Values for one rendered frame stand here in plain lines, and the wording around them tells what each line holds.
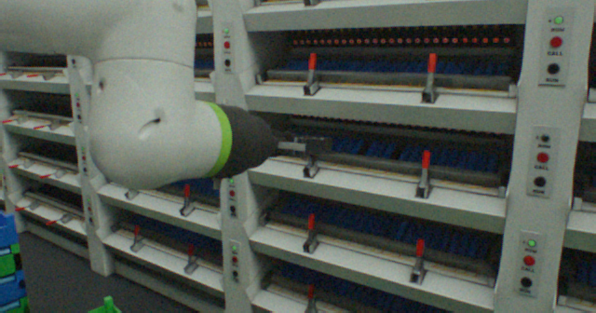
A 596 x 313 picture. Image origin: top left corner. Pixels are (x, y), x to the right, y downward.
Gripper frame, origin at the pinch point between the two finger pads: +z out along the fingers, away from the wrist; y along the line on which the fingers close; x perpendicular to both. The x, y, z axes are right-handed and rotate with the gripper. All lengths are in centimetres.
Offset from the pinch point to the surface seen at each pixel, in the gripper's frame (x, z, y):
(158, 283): -56, 34, -75
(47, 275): -63, 19, -120
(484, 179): -3.5, 25.8, 25.0
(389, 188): -8.1, 22.4, 7.0
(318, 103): 8.3, 17.3, -9.5
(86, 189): -28, 24, -107
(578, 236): -10.5, 21.5, 41.7
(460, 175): -3.5, 25.8, 20.3
